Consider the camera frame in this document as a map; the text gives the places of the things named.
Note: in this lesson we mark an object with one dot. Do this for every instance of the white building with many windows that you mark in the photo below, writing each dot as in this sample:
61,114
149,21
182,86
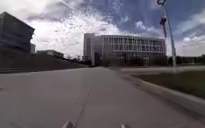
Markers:
130,48

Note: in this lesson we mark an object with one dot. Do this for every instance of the low building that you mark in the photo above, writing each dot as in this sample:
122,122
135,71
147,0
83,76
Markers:
50,53

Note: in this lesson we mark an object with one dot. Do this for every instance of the grey concrete pavement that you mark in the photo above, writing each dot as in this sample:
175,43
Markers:
56,96

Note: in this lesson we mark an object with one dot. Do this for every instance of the robot's own part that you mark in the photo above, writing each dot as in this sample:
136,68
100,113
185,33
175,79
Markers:
68,125
123,126

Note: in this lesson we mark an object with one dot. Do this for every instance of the red banner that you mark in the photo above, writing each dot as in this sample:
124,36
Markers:
163,24

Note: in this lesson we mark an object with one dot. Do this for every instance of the tall grey lamp pole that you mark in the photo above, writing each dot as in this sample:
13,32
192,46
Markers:
170,36

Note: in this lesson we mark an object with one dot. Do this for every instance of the dark grass slope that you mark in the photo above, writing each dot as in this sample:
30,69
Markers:
26,61

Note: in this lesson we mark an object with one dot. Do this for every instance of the pale concrete kerb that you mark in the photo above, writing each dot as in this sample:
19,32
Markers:
176,98

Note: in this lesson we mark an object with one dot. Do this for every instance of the grass strip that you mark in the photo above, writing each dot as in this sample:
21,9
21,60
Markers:
186,81

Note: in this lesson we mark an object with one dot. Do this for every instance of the row of trees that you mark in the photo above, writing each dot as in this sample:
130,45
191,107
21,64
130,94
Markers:
193,60

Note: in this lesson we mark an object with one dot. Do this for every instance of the dark glass building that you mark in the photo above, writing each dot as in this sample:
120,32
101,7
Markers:
10,33

